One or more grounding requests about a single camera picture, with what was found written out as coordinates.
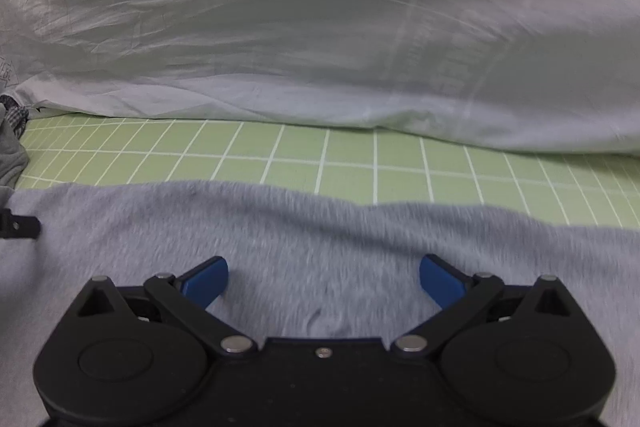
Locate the dark grey crumpled garment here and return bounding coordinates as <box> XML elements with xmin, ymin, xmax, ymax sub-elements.
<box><xmin>0</xmin><ymin>94</ymin><xmax>29</xmax><ymax>188</ymax></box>

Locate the green grid bed sheet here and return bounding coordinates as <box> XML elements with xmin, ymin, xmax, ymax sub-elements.
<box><xmin>18</xmin><ymin>115</ymin><xmax>639</xmax><ymax>229</ymax></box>

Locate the grey sweatshirt garment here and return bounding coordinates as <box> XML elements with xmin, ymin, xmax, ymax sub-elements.
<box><xmin>1</xmin><ymin>181</ymin><xmax>639</xmax><ymax>426</ymax></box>

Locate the white carrot print duvet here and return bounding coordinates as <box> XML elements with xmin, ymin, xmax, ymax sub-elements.
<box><xmin>1</xmin><ymin>0</ymin><xmax>639</xmax><ymax>154</ymax></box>

